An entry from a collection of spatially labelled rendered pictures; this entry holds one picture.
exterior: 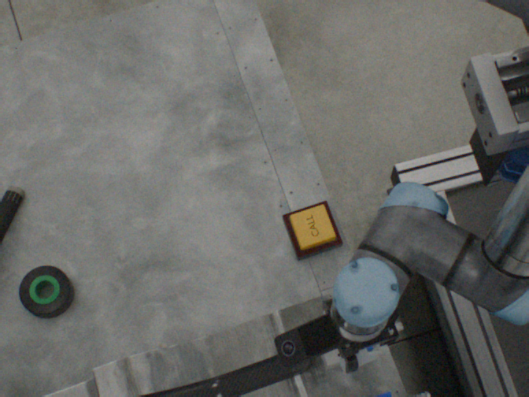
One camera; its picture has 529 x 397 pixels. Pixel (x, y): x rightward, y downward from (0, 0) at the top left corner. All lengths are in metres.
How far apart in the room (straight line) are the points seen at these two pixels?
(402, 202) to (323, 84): 1.44
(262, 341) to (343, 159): 1.10
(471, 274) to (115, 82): 0.82
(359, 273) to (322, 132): 1.44
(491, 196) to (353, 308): 1.22
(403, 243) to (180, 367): 0.46
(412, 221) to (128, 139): 0.68
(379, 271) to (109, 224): 0.65
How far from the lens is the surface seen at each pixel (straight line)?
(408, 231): 1.26
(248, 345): 1.58
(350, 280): 1.21
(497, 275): 1.24
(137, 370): 1.54
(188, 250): 1.71
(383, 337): 1.42
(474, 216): 2.38
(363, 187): 2.59
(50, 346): 1.71
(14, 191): 1.75
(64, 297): 1.68
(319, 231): 1.67
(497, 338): 2.32
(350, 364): 1.45
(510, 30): 2.81
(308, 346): 1.40
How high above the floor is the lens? 2.44
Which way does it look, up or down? 72 degrees down
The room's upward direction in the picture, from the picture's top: 2 degrees counter-clockwise
